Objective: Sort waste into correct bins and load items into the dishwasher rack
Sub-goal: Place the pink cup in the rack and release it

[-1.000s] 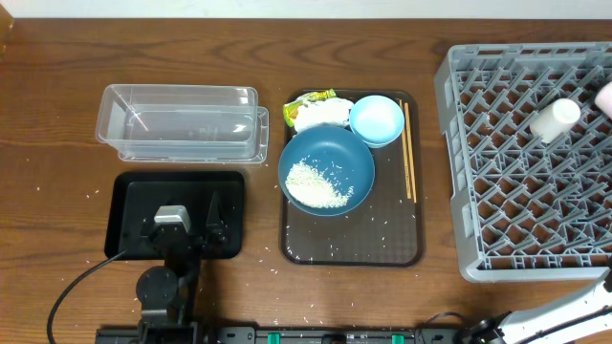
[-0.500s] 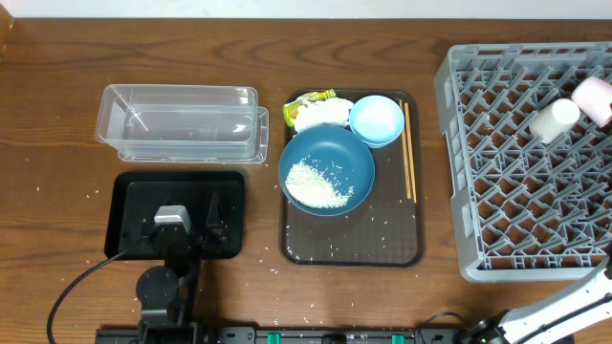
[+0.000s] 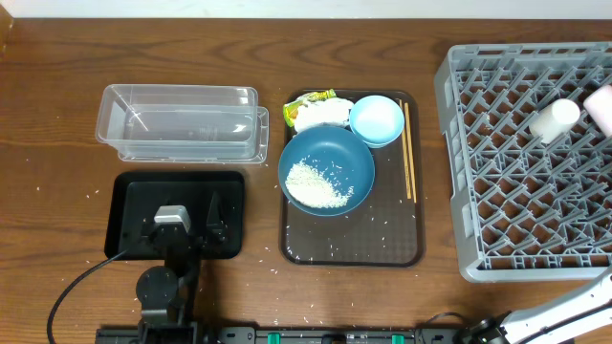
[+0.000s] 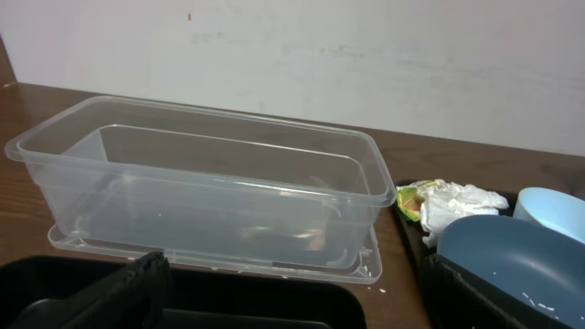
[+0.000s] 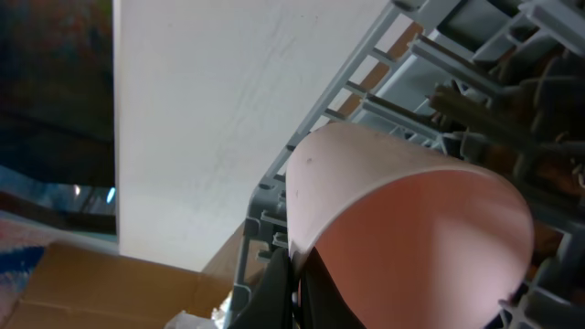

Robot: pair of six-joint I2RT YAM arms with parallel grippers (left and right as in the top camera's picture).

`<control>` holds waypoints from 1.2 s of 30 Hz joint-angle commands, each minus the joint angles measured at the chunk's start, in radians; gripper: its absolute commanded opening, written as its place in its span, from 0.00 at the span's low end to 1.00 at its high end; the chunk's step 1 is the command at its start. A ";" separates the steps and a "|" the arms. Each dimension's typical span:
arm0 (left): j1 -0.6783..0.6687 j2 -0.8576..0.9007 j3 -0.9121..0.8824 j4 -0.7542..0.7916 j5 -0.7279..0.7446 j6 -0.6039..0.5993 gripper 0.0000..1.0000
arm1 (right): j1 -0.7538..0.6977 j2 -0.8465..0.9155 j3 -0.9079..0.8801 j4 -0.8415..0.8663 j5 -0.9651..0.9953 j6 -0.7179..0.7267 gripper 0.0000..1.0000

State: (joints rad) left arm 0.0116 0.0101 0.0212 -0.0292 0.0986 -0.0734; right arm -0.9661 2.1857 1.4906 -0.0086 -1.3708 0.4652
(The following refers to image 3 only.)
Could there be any wooden chopstick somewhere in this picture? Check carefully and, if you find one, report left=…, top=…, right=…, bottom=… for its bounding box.
left=399, top=99, right=412, bottom=200
left=404, top=103, right=417, bottom=204

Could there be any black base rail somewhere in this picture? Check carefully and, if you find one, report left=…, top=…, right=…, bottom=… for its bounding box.
left=95, top=326, right=456, bottom=344

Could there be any light blue bowl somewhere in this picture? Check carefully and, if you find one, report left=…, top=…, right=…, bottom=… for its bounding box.
left=349, top=95, right=405, bottom=148

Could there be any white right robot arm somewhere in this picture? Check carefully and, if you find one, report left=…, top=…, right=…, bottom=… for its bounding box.
left=453, top=269, right=611, bottom=344

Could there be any white plastic cup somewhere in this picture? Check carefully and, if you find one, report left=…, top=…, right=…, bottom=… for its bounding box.
left=529, top=98, right=580, bottom=144

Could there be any black plastic bin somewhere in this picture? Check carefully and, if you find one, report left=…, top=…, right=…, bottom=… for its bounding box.
left=104, top=171, right=245, bottom=260

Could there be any green yellow snack wrapper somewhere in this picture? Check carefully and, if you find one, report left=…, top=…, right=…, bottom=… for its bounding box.
left=282, top=89, right=337, bottom=127

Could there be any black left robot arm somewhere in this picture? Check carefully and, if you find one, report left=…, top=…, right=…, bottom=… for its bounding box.
left=136, top=191, right=228, bottom=343

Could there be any dark brown serving tray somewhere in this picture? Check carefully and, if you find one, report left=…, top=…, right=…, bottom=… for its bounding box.
left=280, top=90, right=425, bottom=268

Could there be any clear plastic container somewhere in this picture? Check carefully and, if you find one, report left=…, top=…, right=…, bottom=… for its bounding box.
left=96, top=84, right=261, bottom=153

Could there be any pink plastic cup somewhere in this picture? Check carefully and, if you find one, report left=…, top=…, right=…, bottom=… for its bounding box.
left=583, top=85, right=612, bottom=138

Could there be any grey dishwasher rack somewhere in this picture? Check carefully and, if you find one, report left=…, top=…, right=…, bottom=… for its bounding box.
left=434, top=42, right=611, bottom=283

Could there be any pile of white rice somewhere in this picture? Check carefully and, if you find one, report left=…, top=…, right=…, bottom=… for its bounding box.
left=285, top=161, right=354, bottom=208

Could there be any dark blue plate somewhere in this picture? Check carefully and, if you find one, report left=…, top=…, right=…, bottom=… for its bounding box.
left=278, top=126, right=375, bottom=217

